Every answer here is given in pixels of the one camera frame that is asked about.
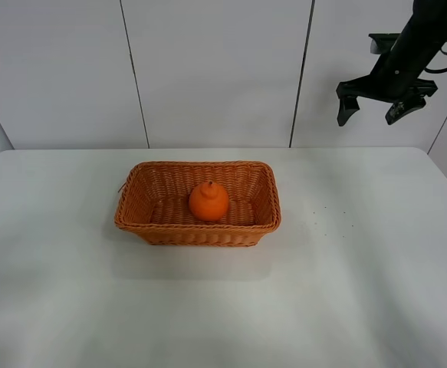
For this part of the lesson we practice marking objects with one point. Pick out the orange fruit with stem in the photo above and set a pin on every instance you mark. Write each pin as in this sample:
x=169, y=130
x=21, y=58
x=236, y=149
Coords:
x=209, y=201

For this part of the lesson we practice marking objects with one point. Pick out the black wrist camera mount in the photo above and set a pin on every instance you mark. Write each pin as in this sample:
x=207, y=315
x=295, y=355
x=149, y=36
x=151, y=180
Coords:
x=382, y=43

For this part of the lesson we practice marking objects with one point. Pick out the orange woven rectangular basket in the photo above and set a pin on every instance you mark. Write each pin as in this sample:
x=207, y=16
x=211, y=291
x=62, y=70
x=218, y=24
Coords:
x=154, y=203

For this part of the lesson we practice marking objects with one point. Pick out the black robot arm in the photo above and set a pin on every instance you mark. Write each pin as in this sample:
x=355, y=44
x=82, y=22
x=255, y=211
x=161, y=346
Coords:
x=428, y=25

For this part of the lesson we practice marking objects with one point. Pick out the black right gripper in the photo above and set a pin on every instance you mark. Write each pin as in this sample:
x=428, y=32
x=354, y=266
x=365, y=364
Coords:
x=394, y=78

